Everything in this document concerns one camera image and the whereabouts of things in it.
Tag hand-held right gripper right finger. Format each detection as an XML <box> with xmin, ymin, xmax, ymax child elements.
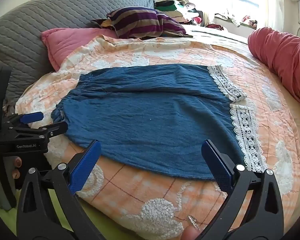
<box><xmin>201</xmin><ymin>140</ymin><xmax>284</xmax><ymax>240</ymax></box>

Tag pile of clothes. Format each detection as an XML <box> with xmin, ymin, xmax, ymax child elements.
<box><xmin>154</xmin><ymin>0</ymin><xmax>224</xmax><ymax>29</ymax></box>

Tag person's left hand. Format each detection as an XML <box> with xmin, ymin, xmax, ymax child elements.
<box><xmin>11</xmin><ymin>156</ymin><xmax>22</xmax><ymax>180</ymax></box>

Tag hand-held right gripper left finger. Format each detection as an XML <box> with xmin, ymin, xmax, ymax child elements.
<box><xmin>16</xmin><ymin>140</ymin><xmax>102</xmax><ymax>240</ymax></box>

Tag person's right hand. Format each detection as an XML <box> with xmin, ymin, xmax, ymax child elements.
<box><xmin>180</xmin><ymin>215</ymin><xmax>201</xmax><ymax>240</ymax></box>

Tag purple striped clothing pile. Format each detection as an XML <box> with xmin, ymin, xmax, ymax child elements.
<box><xmin>91</xmin><ymin>7</ymin><xmax>193</xmax><ymax>40</ymax></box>

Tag white bed sheet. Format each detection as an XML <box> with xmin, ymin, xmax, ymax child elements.
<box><xmin>185</xmin><ymin>24</ymin><xmax>250</xmax><ymax>46</ymax></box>

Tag blue pants with lace trim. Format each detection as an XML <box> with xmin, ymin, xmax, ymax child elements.
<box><xmin>51</xmin><ymin>64</ymin><xmax>268</xmax><ymax>180</ymax></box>

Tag red rolled quilt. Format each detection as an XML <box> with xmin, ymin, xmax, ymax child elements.
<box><xmin>247</xmin><ymin>27</ymin><xmax>300</xmax><ymax>110</ymax></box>

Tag orange printed blanket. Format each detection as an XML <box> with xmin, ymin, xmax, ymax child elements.
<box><xmin>15</xmin><ymin>34</ymin><xmax>300</xmax><ymax>240</ymax></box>

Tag pink pillow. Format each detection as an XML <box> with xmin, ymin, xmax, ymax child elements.
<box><xmin>41</xmin><ymin>27</ymin><xmax>120</xmax><ymax>72</ymax></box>

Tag clothes on windowsill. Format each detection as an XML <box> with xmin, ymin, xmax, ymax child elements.
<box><xmin>215</xmin><ymin>7</ymin><xmax>258</xmax><ymax>29</ymax></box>

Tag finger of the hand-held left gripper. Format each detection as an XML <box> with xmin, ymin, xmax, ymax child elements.
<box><xmin>12</xmin><ymin>121</ymin><xmax>68</xmax><ymax>140</ymax></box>
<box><xmin>4</xmin><ymin>112</ymin><xmax>44</xmax><ymax>128</ymax></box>

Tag green sheet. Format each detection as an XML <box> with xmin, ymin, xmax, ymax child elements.
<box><xmin>0</xmin><ymin>190</ymin><xmax>140</xmax><ymax>240</ymax></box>

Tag grey quilted headboard cover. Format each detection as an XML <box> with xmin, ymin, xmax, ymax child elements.
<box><xmin>0</xmin><ymin>0</ymin><xmax>155</xmax><ymax>105</ymax></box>

